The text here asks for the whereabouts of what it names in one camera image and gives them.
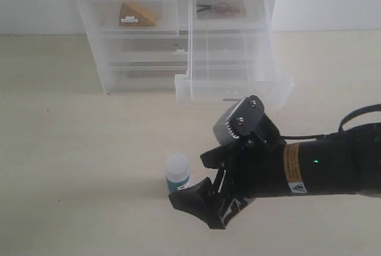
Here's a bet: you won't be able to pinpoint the red black pliers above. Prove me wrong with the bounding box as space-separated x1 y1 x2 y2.
196 2 242 15

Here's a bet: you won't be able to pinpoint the small white blue bottle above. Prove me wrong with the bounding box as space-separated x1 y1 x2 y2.
165 154 190 193

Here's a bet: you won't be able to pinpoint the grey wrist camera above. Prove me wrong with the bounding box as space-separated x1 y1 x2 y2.
213 95 265 145

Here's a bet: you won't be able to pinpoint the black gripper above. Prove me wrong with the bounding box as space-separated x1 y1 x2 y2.
168 115 286 230

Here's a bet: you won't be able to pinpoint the white plastic drawer cabinet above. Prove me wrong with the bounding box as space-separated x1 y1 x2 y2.
73 0 282 95

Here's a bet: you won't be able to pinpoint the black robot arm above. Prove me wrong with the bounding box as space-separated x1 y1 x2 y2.
169 115 380 229

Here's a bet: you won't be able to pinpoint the yellow wooden wedge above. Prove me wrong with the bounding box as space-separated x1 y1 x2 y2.
119 1 158 27

